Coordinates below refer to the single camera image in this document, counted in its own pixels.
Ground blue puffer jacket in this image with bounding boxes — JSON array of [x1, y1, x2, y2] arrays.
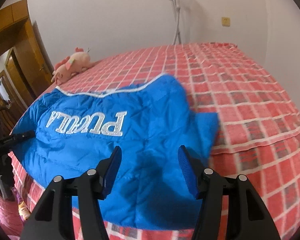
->
[[13, 74, 219, 230]]

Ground pink sleeve forearm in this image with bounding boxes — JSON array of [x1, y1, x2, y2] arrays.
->
[[0, 187, 31, 239]]

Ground red plaid bed blanket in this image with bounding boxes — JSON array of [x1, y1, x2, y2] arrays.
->
[[8, 42, 300, 240]]

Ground wooden door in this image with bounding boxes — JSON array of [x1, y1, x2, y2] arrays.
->
[[4, 18, 52, 106]]

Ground pink plush toy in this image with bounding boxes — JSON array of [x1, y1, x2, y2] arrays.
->
[[51, 48, 98, 85]]

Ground wooden wardrobe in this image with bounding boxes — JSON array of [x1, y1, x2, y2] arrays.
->
[[0, 0, 38, 188]]

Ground yellow wall socket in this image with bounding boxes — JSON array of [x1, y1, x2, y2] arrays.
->
[[221, 17, 231, 27]]

